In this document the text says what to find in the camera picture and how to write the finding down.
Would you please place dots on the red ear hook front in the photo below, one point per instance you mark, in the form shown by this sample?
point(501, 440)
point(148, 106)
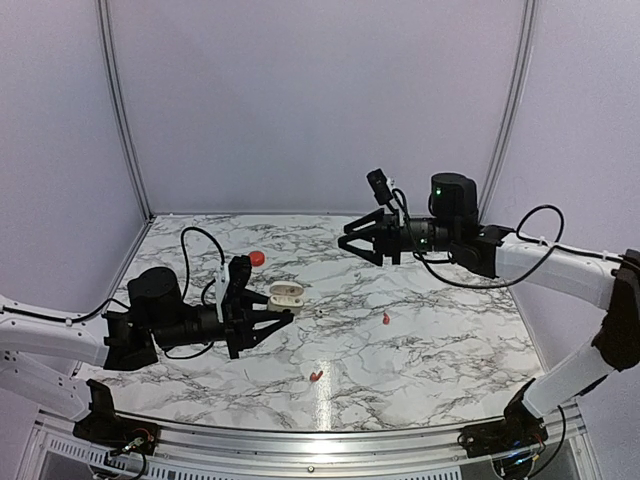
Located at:
point(316, 376)

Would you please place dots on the left aluminium frame post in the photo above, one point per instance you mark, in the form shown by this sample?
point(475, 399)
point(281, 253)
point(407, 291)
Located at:
point(117, 98)

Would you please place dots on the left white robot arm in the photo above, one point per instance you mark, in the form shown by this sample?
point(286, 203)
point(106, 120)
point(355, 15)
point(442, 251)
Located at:
point(55, 334)

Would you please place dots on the right aluminium frame post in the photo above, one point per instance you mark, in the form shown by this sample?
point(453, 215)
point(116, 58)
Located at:
point(514, 96)

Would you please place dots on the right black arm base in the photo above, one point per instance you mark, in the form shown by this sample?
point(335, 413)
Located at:
point(518, 428)

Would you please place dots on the front aluminium rail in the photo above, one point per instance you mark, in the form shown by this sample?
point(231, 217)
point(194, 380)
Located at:
point(185, 451)

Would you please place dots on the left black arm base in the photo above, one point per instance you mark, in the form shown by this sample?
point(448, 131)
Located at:
point(103, 426)

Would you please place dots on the red bottle cap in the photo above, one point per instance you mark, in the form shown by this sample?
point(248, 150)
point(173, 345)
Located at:
point(257, 258)

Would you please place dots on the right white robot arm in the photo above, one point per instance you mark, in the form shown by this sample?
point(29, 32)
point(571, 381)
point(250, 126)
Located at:
point(506, 257)

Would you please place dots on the aluminium frame post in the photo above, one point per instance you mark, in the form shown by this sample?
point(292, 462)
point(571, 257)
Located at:
point(514, 96)
point(117, 98)

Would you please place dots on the white earbud charging case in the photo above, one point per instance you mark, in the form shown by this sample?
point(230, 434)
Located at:
point(286, 296)

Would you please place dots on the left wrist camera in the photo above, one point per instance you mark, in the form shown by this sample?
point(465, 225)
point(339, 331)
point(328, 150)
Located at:
point(231, 279)

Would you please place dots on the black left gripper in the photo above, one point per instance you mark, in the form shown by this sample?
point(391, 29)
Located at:
point(265, 316)

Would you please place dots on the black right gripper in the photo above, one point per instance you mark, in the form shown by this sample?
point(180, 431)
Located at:
point(386, 242)

